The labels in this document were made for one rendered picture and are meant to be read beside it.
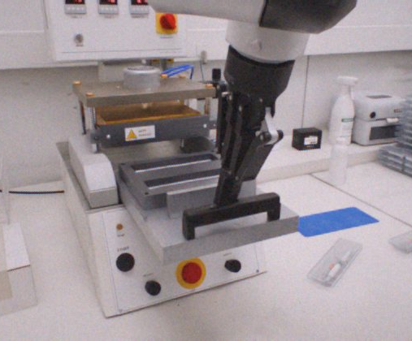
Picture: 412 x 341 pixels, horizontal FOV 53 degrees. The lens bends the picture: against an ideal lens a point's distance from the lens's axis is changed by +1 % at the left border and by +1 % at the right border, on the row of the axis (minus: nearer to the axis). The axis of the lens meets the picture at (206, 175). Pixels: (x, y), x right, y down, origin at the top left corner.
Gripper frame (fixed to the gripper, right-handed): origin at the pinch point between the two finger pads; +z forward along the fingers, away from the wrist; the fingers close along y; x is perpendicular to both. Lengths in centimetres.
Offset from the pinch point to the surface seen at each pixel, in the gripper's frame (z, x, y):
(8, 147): 45, -28, -77
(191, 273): 26.5, 0.0, -5.0
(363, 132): 38, 90, -51
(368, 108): 29, 90, -53
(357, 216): 34, 53, -13
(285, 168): 42, 52, -44
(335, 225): 34, 44, -12
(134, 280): 26.3, -10.7, -6.7
